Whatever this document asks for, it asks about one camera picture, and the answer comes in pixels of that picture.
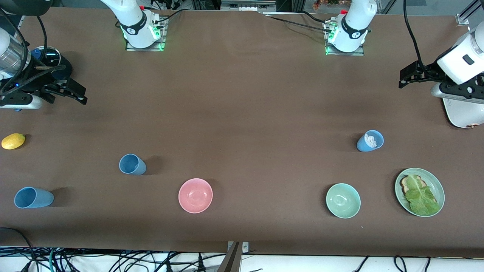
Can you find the aluminium frame beam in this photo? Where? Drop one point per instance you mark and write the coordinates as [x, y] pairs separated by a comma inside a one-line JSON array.
[[473, 7]]

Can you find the aluminium corner bracket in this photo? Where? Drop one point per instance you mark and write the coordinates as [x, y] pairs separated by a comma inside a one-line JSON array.
[[462, 19]]

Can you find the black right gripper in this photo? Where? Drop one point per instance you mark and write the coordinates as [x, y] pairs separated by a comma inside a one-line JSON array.
[[42, 86]]

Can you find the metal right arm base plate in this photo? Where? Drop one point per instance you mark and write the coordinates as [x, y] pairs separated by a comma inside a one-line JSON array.
[[130, 48]]

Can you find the toasted bread slice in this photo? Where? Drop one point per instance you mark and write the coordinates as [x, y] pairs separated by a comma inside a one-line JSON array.
[[404, 185]]

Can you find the dark metal post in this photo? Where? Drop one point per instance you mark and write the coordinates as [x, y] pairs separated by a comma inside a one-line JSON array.
[[230, 262]]

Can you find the green lettuce leaf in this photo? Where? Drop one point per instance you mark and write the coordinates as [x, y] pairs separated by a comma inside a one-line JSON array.
[[419, 196]]

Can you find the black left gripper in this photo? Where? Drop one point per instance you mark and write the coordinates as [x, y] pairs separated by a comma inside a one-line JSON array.
[[426, 72]]

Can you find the white toaster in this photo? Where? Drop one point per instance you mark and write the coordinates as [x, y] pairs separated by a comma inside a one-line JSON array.
[[463, 115]]

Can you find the blue cup holding tissue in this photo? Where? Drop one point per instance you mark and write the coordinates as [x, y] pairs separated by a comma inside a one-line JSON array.
[[363, 145]]

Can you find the crumpled white tissue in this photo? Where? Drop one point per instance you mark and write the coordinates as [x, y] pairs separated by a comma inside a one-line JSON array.
[[371, 140]]

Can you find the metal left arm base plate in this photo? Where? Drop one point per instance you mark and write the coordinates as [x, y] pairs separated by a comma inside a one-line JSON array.
[[357, 53]]

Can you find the grey power strip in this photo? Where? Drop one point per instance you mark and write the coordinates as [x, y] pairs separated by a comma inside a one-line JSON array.
[[247, 5]]

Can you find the yellow lemon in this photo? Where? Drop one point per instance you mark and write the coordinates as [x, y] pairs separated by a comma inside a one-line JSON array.
[[13, 141]]

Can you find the black power plug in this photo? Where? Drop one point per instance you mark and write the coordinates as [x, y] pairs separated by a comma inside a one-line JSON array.
[[200, 264]]

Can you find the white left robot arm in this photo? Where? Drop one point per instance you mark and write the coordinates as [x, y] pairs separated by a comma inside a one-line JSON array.
[[357, 19]]

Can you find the glass lid with blue knob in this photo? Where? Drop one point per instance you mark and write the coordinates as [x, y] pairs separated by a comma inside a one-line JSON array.
[[51, 56]]

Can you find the pink bowl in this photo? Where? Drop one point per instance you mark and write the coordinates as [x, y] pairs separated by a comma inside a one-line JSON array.
[[195, 195]]

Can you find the green plate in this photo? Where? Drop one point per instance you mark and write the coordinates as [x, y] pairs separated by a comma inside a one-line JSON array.
[[438, 189]]

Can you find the mint green bowl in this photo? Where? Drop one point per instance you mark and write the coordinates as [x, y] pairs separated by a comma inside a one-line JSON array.
[[343, 200]]

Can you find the small metal edge bracket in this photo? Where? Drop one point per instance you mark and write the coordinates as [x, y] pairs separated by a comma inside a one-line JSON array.
[[245, 247]]

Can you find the dark blue saucepan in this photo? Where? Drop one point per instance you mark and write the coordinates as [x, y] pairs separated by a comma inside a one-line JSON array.
[[65, 64]]

